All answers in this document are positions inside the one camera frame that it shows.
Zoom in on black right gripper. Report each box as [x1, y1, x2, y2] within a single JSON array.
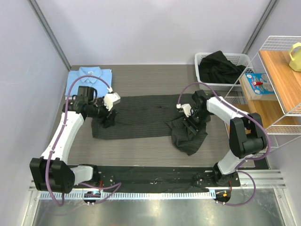
[[181, 109, 211, 140]]

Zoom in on dark pinstriped long sleeve shirt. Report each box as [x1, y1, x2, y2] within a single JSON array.
[[91, 94, 211, 155]]

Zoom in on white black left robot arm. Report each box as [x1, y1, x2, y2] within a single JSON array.
[[30, 86, 120, 194]]

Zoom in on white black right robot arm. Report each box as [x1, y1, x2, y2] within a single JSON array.
[[176, 90, 267, 186]]

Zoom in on folded light blue shirt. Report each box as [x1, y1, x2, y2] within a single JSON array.
[[65, 67, 112, 97]]

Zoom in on black clothes in basket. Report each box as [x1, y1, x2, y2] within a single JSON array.
[[198, 51, 246, 84]]

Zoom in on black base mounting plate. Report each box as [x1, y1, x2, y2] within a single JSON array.
[[86, 166, 240, 194]]

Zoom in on white plastic laundry basket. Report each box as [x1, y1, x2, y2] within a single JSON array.
[[194, 50, 255, 91]]

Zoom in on blue product box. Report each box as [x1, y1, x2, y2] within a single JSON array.
[[240, 73, 277, 101]]

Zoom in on yellow watering can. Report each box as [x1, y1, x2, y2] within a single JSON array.
[[289, 42, 301, 72]]

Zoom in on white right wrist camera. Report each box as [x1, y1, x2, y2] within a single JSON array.
[[176, 104, 194, 117]]

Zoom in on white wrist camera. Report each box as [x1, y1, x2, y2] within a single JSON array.
[[176, 104, 194, 117], [103, 87, 121, 111]]

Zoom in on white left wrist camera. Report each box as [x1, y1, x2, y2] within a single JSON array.
[[103, 87, 121, 111]]

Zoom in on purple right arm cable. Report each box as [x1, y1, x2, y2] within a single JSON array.
[[176, 82, 272, 207]]

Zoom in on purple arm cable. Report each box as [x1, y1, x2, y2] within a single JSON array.
[[176, 82, 272, 207], [44, 75, 122, 207]]

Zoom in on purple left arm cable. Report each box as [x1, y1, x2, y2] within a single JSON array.
[[44, 75, 122, 207]]

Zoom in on white wire shelf rack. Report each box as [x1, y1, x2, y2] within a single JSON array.
[[225, 36, 301, 150]]

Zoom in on aluminium rail frame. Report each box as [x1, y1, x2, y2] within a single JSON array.
[[22, 169, 294, 226]]

